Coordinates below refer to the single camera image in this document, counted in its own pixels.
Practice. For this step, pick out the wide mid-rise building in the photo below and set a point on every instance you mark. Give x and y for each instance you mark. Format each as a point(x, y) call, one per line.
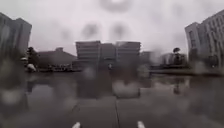
point(106, 53)

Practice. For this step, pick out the low dark-roofed building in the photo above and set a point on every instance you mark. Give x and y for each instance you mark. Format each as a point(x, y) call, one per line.
point(56, 58)

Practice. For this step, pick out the robot's own part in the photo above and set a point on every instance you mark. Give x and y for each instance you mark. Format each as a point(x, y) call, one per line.
point(141, 125)
point(76, 125)

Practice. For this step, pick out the tree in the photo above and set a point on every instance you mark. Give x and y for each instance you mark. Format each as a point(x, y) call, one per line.
point(32, 56)
point(176, 56)

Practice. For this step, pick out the pale multi-storey building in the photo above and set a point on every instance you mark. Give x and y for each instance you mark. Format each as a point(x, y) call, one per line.
point(206, 38)

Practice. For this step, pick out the tall grey building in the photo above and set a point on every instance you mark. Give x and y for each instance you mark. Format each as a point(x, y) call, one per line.
point(15, 35)

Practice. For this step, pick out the wet grey paved ground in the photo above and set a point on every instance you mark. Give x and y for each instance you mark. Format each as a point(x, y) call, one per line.
point(100, 111)

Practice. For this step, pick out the small distant buildings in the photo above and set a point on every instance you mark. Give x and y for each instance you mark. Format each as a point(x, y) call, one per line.
point(163, 59)

